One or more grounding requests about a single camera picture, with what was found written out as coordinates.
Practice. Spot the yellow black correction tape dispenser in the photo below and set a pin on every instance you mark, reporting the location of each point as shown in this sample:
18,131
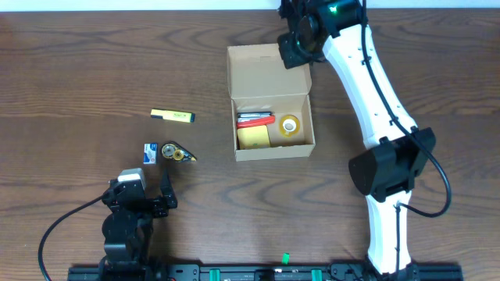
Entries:
173,151

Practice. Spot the small blue staples box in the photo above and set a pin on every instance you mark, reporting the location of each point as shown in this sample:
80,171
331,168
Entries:
150,154

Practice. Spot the red stapler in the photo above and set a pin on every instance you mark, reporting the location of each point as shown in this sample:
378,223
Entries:
250,119

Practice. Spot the green clip on rail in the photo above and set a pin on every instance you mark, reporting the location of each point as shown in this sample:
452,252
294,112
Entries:
285,258

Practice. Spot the yellow highlighter pen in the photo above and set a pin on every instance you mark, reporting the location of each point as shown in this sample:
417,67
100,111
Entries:
183,117

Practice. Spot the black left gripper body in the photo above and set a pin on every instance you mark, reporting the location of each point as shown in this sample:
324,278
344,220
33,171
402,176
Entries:
146,203

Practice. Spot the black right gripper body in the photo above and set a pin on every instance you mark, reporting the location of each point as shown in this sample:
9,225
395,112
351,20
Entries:
291,55

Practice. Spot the cardboard box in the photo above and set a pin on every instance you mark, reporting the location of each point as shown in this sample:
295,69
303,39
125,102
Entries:
258,82

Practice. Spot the clear tape roll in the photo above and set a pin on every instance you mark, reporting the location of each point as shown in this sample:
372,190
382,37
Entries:
289,126

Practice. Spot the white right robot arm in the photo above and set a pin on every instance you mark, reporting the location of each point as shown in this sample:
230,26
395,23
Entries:
396,148

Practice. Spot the yellow sticky note pad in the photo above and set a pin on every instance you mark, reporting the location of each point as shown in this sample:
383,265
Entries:
253,137

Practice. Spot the black aluminium mounting rail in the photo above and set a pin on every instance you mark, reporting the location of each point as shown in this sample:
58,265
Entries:
333,272

